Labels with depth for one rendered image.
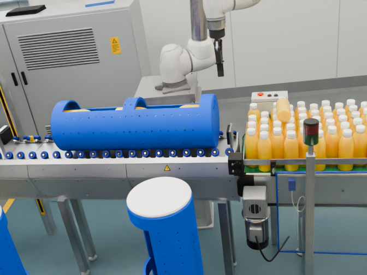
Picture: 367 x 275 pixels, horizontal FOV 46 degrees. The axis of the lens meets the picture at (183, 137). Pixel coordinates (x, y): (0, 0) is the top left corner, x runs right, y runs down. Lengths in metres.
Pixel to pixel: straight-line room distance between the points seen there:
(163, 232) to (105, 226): 1.70
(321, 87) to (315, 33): 0.63
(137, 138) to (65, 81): 1.82
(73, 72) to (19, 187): 1.44
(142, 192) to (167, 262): 0.31
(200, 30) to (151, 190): 1.18
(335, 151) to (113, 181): 1.18
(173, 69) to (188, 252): 1.22
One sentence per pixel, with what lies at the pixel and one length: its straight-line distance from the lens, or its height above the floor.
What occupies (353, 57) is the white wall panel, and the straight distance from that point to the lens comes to 5.24.
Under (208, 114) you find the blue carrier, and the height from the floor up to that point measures 1.18.
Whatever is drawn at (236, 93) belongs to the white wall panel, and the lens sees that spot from 5.14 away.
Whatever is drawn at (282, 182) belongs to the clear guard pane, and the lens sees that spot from 2.10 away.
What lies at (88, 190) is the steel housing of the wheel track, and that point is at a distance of 2.59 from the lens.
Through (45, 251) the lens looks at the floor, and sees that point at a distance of 3.43.
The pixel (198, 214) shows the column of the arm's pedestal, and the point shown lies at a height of 0.13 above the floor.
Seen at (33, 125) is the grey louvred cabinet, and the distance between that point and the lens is 4.25.
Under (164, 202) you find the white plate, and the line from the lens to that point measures 1.80.
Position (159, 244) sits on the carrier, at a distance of 1.83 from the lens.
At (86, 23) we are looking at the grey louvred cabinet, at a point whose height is 1.36.
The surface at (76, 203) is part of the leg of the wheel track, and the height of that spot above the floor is 0.51.
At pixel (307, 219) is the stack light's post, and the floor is 0.76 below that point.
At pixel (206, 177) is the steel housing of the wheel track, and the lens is 2.28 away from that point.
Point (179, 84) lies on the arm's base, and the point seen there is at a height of 1.11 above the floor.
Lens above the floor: 2.10
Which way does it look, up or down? 28 degrees down
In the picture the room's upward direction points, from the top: 8 degrees counter-clockwise
